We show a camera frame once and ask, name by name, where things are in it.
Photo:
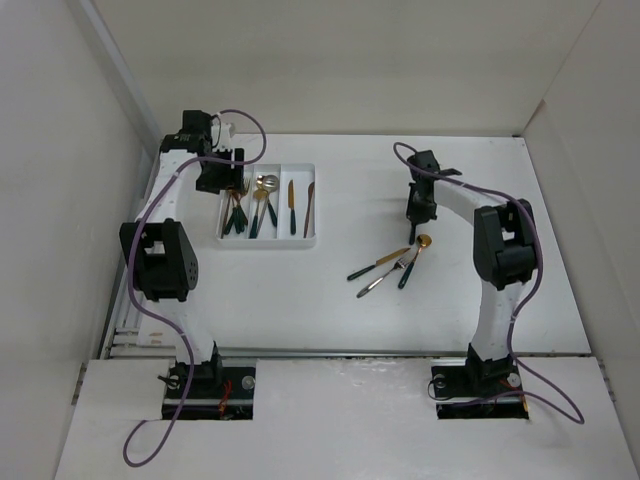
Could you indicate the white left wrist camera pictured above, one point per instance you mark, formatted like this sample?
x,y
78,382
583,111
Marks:
x,y
222,135

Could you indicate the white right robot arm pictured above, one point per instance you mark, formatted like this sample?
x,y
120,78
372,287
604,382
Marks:
x,y
504,257

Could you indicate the white cutlery tray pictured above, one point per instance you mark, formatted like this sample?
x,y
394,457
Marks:
x,y
273,227

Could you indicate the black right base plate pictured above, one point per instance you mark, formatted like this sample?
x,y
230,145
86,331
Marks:
x,y
459,397

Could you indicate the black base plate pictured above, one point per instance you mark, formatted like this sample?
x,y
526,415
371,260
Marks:
x,y
459,397
217,393

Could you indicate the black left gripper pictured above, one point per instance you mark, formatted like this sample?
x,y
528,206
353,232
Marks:
x,y
231,178

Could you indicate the gold fork in tray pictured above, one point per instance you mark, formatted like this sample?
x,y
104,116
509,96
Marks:
x,y
241,220

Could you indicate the silver spoon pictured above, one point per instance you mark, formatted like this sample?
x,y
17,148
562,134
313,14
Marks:
x,y
270,182

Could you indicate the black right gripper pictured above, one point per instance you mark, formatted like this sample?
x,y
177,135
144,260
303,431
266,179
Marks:
x,y
416,215

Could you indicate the gold knife green handle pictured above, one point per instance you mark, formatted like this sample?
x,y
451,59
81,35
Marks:
x,y
412,235
377,263
291,206

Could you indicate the copper knife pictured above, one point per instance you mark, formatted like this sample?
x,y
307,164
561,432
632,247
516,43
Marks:
x,y
310,196

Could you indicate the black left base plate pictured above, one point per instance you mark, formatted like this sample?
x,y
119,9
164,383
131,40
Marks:
x,y
217,393

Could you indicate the aluminium rail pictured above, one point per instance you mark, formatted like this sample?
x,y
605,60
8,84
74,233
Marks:
x,y
122,323

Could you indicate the copper fork in tray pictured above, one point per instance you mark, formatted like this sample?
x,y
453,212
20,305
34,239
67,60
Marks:
x,y
236,197

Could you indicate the silver fork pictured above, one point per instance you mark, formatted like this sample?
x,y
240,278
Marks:
x,y
401,261

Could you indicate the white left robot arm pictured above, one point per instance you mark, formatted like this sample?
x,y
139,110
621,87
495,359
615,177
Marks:
x,y
162,266

